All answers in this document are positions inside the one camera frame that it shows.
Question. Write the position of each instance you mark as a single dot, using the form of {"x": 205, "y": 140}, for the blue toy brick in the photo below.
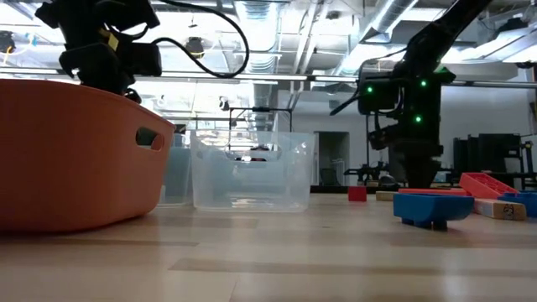
{"x": 432, "y": 207}
{"x": 522, "y": 201}

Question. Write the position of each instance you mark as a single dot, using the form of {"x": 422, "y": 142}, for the orange plastic bin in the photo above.
{"x": 63, "y": 159}

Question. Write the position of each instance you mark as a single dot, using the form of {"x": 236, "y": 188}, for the black shelving unit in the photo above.
{"x": 491, "y": 155}

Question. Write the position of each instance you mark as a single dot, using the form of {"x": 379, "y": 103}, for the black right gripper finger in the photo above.
{"x": 421, "y": 176}

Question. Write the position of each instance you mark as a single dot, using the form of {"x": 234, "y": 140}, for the small red wooden block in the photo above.
{"x": 357, "y": 194}

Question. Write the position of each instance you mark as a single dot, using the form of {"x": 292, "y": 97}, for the clear plastic bin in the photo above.
{"x": 176, "y": 200}
{"x": 251, "y": 184}

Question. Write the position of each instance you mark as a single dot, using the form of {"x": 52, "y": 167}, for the grey horizontal overhead beam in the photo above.
{"x": 272, "y": 77}

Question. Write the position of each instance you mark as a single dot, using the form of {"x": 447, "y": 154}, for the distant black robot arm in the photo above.
{"x": 365, "y": 170}

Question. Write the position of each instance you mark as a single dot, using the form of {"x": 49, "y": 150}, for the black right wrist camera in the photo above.
{"x": 377, "y": 96}

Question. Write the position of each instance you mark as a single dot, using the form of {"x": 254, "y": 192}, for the black metal table frame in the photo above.
{"x": 331, "y": 189}

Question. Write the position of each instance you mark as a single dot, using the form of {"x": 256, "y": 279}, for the black office chair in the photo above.
{"x": 329, "y": 178}

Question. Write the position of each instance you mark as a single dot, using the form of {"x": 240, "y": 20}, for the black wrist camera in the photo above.
{"x": 377, "y": 96}
{"x": 147, "y": 58}

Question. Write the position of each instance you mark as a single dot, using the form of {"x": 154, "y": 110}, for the plain wooden block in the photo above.
{"x": 386, "y": 196}

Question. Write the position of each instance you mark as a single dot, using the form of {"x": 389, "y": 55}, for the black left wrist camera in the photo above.
{"x": 147, "y": 58}

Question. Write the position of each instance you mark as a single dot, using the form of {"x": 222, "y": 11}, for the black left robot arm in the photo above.
{"x": 84, "y": 12}

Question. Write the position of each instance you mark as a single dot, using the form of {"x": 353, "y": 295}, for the printed wooden block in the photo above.
{"x": 499, "y": 209}

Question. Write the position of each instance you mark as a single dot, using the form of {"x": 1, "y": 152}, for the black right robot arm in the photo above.
{"x": 436, "y": 38}

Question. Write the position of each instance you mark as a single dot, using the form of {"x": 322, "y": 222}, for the black overhead camera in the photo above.
{"x": 195, "y": 47}

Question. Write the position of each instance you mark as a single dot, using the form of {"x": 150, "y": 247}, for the black frame stand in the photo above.
{"x": 260, "y": 109}

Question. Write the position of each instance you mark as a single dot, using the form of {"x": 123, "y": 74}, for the small black hanging camera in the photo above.
{"x": 224, "y": 103}

